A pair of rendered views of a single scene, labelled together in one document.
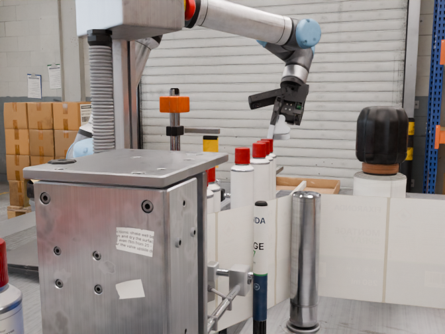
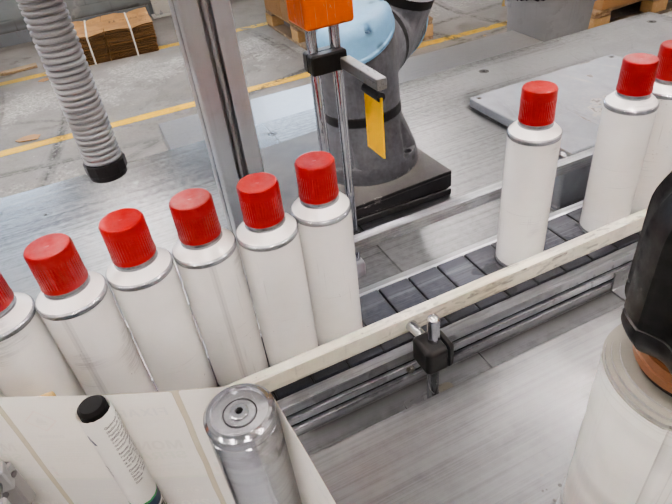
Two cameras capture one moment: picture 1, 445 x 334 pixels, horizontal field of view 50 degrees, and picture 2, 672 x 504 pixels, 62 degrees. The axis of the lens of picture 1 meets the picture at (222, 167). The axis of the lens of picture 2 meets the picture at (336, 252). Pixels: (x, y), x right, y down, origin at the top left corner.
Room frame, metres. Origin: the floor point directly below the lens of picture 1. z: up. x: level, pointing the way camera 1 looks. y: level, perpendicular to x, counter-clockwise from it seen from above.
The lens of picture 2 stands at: (0.55, -0.29, 1.30)
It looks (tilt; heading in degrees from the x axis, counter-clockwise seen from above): 38 degrees down; 50
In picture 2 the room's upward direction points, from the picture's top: 7 degrees counter-clockwise
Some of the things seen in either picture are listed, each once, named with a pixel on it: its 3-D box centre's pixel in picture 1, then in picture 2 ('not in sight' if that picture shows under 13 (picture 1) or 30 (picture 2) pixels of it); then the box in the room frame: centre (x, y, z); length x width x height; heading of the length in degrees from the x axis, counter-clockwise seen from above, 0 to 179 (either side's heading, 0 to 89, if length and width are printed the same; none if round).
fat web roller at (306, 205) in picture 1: (304, 261); (269, 503); (0.62, -0.11, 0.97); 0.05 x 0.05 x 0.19
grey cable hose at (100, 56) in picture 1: (102, 106); (62, 54); (0.69, 0.17, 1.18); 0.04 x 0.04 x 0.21
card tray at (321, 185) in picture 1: (300, 189); not in sight; (1.75, -0.29, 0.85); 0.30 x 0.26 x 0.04; 161
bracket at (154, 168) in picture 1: (137, 163); not in sight; (0.38, 0.07, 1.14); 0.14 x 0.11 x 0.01; 161
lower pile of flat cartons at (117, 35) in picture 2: not in sight; (111, 36); (2.33, 4.24, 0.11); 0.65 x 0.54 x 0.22; 157
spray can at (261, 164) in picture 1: (258, 185); (619, 151); (1.13, -0.09, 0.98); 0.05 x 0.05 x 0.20
